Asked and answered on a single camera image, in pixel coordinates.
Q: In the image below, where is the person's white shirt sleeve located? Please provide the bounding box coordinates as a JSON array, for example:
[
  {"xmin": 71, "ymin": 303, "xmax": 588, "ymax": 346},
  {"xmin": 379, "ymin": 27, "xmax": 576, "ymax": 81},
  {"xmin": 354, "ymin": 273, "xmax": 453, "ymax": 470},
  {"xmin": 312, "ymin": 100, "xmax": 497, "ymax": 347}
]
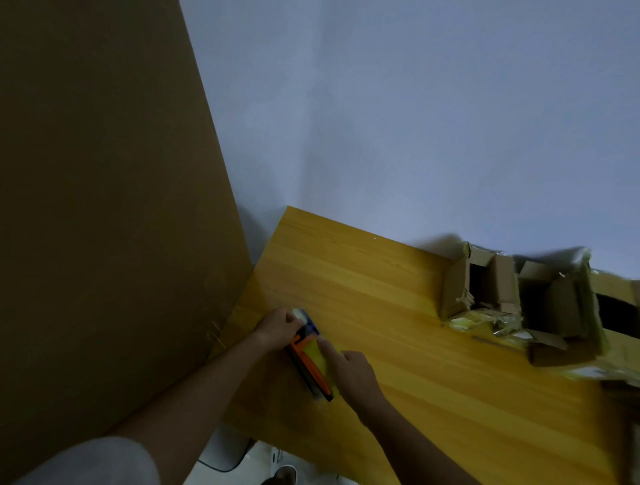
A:
[{"xmin": 15, "ymin": 436, "xmax": 161, "ymax": 485}]

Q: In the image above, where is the taped box with blue stripe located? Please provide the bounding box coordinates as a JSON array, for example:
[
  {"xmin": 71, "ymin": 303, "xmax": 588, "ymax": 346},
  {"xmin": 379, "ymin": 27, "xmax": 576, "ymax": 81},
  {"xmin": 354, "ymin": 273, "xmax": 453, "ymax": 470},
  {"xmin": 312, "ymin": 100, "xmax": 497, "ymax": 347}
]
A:
[{"xmin": 287, "ymin": 308, "xmax": 331, "ymax": 400}]

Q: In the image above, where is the person's left hand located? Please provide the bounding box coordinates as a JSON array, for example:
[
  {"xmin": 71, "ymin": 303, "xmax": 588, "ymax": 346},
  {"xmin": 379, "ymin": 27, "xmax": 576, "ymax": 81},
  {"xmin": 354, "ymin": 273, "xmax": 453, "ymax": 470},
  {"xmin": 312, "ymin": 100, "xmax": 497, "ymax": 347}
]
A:
[{"xmin": 252, "ymin": 307, "xmax": 306, "ymax": 350}]

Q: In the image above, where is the row of cardboard boxes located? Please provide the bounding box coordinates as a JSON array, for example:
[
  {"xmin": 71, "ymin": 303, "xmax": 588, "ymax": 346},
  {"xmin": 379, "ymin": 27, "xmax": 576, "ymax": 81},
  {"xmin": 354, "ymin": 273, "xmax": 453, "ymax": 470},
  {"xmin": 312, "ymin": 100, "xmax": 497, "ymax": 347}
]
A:
[{"xmin": 439, "ymin": 242, "xmax": 640, "ymax": 388}]

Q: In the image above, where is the person's left forearm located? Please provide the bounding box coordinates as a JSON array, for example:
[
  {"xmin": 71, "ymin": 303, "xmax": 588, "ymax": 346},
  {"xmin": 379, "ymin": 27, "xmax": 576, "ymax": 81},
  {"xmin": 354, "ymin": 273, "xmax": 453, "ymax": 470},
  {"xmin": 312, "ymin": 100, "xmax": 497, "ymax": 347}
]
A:
[{"xmin": 107, "ymin": 332, "xmax": 273, "ymax": 485}]

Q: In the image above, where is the large brown cardboard sheet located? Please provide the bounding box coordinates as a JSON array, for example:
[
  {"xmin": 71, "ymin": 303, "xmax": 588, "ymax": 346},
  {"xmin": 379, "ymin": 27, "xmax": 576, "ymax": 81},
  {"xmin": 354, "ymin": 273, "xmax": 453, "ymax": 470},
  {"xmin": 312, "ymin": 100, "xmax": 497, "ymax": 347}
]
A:
[{"xmin": 0, "ymin": 0, "xmax": 255, "ymax": 485}]

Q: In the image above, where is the person's right hand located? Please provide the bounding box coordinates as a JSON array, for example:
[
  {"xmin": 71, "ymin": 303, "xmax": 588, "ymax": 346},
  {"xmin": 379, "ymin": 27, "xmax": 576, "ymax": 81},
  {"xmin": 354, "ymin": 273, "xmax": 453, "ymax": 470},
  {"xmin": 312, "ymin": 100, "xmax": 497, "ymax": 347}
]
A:
[{"xmin": 317, "ymin": 337, "xmax": 389, "ymax": 426}]

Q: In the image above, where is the person's right forearm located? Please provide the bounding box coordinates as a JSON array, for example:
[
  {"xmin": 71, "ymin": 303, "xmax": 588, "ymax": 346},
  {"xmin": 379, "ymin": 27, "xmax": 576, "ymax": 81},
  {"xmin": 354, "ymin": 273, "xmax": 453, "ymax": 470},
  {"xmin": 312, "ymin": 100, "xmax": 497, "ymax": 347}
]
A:
[{"xmin": 359, "ymin": 399, "xmax": 481, "ymax": 485}]

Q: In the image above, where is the person's left white slipper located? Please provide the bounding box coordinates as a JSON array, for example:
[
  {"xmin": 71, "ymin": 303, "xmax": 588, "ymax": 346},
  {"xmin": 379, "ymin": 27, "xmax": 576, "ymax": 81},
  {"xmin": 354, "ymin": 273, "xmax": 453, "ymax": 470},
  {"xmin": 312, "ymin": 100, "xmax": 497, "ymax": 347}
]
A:
[{"xmin": 269, "ymin": 446, "xmax": 301, "ymax": 485}]

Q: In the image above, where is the yellow wooden table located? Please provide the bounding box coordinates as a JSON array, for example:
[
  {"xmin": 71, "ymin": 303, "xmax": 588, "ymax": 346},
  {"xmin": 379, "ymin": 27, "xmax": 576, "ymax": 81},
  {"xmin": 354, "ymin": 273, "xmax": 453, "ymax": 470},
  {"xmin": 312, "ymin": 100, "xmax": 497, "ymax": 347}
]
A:
[{"xmin": 207, "ymin": 205, "xmax": 640, "ymax": 485}]

